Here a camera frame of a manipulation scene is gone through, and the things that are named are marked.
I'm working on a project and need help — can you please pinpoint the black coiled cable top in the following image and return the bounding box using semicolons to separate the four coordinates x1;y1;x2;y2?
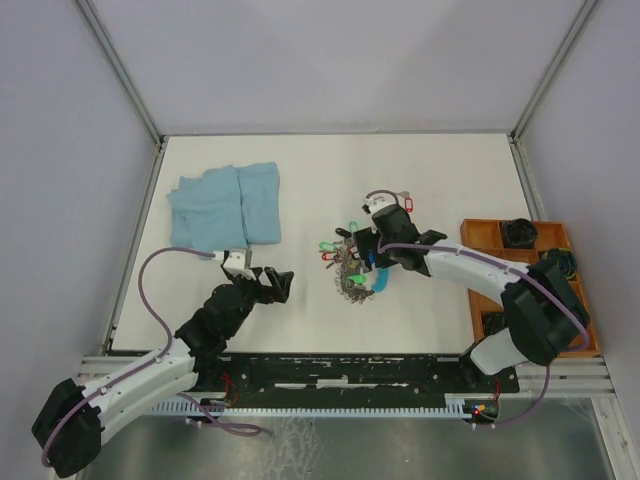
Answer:
501;218;539;249

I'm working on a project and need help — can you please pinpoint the black key tag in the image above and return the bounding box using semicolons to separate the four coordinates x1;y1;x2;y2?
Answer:
335;227;351;238

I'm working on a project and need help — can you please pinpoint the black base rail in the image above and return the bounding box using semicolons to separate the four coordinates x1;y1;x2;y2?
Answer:
186;353;520;409

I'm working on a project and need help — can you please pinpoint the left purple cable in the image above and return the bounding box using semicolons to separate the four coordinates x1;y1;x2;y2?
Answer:
39;247;264;469

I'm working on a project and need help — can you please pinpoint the metal key organizer blue handle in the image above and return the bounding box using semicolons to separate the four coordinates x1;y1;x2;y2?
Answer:
319;239;389;304

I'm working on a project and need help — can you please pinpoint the purple cable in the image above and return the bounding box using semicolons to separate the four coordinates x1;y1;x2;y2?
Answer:
364;189;590;429
39;247;264;469

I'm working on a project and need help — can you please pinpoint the black coiled cable bottom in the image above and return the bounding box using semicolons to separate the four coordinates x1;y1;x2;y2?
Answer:
482;312;509;337

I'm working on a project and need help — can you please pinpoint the black green coiled cable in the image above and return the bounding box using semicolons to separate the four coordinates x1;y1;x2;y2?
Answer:
542;247;580;276

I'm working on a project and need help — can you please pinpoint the orange compartment tray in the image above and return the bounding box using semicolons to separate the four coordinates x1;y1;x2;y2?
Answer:
459;218;601;359

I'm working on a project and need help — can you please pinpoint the light blue folded cloth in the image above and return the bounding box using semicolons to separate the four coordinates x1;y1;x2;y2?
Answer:
167;162;281;253

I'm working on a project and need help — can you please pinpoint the white slotted cable duct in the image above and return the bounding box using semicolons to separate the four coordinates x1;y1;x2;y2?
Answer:
149;392;476;416

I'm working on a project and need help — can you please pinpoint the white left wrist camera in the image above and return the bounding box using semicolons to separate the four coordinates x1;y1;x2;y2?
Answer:
214;249;256;280

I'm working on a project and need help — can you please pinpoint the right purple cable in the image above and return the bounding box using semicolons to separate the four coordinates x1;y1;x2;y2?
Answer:
364;189;590;429

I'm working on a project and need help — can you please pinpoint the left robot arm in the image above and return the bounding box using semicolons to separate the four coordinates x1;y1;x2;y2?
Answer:
31;267;294;478

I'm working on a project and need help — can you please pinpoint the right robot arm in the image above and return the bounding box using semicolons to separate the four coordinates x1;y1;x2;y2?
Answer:
354;204;590;391

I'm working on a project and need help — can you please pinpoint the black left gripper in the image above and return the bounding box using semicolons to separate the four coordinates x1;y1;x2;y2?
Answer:
225;265;292;337

